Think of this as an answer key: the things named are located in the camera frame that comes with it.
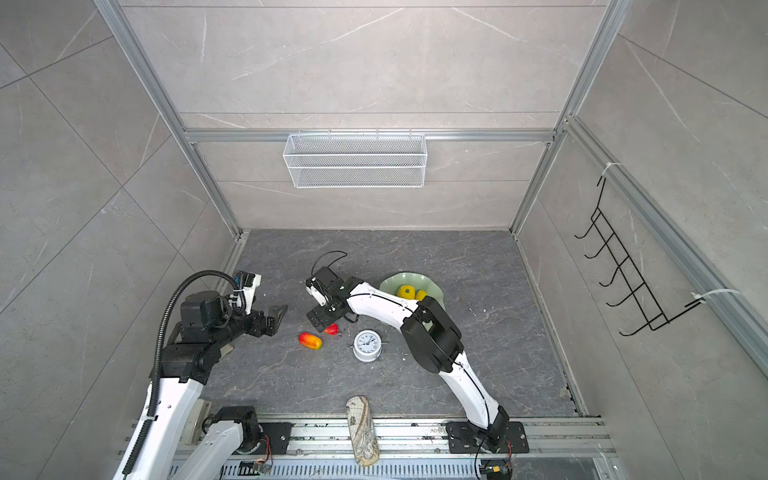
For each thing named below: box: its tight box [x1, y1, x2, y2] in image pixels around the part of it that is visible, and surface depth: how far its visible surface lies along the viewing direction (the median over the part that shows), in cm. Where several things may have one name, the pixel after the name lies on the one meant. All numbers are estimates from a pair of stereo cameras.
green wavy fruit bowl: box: [379, 272, 445, 309], surface depth 100 cm
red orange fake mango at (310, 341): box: [298, 332, 323, 350], surface depth 90 cm
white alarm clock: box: [352, 329, 382, 363], surface depth 87 cm
